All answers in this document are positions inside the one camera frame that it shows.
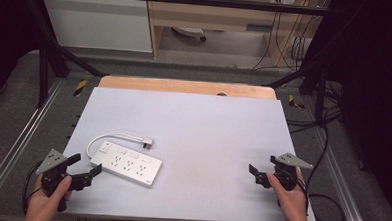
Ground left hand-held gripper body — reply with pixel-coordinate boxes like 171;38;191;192
33;147;83;214

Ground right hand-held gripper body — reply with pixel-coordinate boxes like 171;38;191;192
268;151;315;194

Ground white power strip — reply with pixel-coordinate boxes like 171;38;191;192
89;139;165;190

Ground person's right hand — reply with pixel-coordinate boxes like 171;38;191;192
263;166;312;221

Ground person's left hand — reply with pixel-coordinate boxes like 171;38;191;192
23;173;74;221

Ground white power plug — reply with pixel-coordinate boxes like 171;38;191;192
140;136;156;151

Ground wooden table board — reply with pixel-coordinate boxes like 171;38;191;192
97;74;279;101

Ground black curtain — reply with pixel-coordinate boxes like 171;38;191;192
312;0;392;221
0;0;44;109

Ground white cabinet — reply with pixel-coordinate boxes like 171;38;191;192
39;0;156;54

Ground white extension socket with wheel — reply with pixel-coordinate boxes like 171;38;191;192
170;25;209;43

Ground wooden desk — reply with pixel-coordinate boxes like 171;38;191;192
142;0;331;69

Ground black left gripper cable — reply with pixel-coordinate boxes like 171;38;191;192
20;160;47;216

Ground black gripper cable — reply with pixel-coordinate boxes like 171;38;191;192
20;160;47;216
293;174;347;221

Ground aluminium floor rail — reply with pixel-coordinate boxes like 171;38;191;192
0;76;67;213
307;128;375;221

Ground white power strip cable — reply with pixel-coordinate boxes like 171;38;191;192
85;131;147;162

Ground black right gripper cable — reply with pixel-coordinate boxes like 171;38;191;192
293;174;347;221

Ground black floor cables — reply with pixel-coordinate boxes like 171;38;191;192
284;77;345;138

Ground yellow cable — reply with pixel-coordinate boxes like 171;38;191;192
275;3;311;68

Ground black hanging cables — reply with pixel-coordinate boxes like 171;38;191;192
251;9;310;74

